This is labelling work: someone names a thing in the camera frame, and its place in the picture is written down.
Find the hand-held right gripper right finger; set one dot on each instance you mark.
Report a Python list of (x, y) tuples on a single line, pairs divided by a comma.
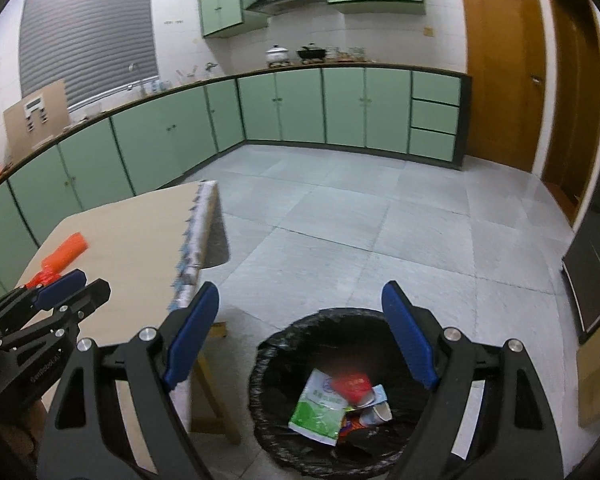
[(410, 340)]

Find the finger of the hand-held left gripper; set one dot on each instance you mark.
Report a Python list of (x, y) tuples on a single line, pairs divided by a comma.
[(60, 287), (87, 297)]

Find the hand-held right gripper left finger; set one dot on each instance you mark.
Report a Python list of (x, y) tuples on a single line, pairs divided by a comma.
[(190, 340)]

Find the orange plastic bottle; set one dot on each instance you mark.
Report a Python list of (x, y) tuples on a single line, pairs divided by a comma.
[(67, 250)]

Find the red paper cup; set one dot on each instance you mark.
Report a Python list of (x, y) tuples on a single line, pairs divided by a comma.
[(352, 386)]

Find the black lined trash bin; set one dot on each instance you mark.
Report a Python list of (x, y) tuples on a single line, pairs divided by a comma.
[(290, 360)]

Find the light blue wrapper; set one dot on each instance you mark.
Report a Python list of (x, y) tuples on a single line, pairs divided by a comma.
[(381, 392)]

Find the wooden table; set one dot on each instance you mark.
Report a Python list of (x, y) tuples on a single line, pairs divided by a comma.
[(125, 230)]

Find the white paper cup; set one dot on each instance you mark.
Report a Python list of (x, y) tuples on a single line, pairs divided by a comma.
[(377, 414)]

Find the patterned table cloth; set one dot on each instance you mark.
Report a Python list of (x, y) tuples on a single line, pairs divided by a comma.
[(195, 240)]

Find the green white plastic pouch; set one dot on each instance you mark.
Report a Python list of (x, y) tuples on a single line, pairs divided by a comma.
[(315, 410)]

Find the cardboard box on counter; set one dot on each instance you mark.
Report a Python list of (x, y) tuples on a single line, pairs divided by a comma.
[(35, 130)]

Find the brown cardboard box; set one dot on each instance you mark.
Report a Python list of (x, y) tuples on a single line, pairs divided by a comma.
[(597, 385)]

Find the green cabinet drawer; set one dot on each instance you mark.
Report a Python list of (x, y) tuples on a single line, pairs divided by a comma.
[(435, 86), (434, 116), (431, 145)]

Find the black glass cabinet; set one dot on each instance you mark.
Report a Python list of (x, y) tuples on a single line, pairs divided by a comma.
[(595, 260)]

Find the steel faucet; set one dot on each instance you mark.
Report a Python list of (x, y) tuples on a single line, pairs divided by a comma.
[(134, 74)]

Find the grey window blind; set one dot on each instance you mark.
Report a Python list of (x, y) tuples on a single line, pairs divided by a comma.
[(90, 35)]

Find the green base cabinet run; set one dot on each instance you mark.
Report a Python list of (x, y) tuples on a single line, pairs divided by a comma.
[(290, 105)]

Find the wooden door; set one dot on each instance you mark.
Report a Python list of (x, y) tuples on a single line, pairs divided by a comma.
[(500, 70), (572, 110)]

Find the cluster of kitchenware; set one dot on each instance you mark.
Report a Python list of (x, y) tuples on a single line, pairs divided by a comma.
[(347, 53)]

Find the white cooking pot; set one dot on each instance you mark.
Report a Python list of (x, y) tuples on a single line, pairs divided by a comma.
[(277, 55)]

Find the black wok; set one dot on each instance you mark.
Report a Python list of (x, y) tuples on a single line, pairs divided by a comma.
[(311, 53)]

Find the steel range hood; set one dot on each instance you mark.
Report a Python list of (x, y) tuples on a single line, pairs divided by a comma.
[(285, 2)]

